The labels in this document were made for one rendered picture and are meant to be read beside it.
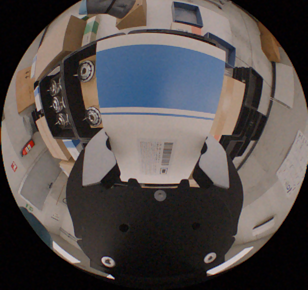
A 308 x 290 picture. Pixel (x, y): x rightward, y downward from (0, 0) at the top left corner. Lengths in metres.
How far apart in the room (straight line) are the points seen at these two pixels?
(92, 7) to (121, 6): 0.12
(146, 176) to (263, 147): 3.02
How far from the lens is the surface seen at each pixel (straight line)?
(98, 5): 0.53
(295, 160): 2.85
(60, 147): 0.85
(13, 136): 3.17
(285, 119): 2.91
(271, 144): 2.97
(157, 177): 0.15
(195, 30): 0.57
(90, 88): 0.49
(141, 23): 0.61
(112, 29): 0.69
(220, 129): 0.53
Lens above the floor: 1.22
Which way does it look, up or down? 58 degrees down
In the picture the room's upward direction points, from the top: 180 degrees counter-clockwise
